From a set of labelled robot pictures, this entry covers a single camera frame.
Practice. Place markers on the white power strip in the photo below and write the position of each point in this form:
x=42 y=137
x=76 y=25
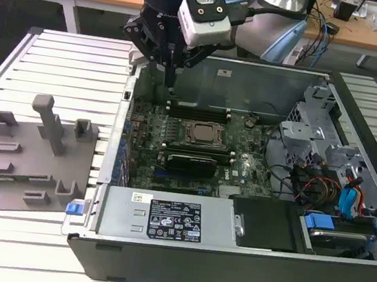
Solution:
x=291 y=55

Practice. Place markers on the green motherboard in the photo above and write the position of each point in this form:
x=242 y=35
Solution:
x=243 y=145

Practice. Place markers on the black graphics card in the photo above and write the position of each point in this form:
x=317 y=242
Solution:
x=190 y=165

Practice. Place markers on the small flat black object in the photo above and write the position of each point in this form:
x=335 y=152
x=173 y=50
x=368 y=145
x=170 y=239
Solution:
x=333 y=28

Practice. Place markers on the round coin battery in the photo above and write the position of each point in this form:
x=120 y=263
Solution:
x=250 y=123

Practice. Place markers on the blue case latch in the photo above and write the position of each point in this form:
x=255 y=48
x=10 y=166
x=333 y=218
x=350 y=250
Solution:
x=74 y=209

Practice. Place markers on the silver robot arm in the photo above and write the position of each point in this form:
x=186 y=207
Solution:
x=258 y=35

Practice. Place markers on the grey case bracket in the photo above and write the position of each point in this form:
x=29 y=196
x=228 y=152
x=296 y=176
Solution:
x=135 y=58

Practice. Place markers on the small black device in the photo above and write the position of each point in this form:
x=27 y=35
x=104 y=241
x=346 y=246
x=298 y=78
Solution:
x=344 y=11

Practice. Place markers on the black open PC case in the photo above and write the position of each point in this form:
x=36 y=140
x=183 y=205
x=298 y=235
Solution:
x=192 y=270

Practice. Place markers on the metal CPU socket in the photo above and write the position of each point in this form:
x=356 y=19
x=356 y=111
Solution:
x=205 y=133

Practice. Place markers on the white sticker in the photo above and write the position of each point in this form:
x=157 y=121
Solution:
x=224 y=73

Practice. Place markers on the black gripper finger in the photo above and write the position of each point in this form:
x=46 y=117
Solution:
x=137 y=31
x=200 y=54

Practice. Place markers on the silver chipset heatsink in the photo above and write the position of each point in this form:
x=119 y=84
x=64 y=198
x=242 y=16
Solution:
x=229 y=192

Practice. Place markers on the silver drive cage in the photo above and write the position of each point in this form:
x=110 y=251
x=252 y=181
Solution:
x=297 y=134

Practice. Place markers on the grey power supply unit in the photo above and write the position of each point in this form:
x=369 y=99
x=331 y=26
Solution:
x=116 y=211

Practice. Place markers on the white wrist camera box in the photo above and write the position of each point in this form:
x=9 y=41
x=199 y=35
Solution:
x=203 y=25

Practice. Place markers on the black RAM slot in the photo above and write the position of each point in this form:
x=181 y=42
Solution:
x=198 y=149
x=198 y=116

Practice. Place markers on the grey parts rack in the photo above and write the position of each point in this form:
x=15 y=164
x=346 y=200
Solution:
x=22 y=161

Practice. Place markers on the hard disk in blue carrier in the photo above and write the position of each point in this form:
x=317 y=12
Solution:
x=335 y=237

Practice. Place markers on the black plastic cover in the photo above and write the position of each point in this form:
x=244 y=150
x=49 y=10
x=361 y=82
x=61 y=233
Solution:
x=264 y=224

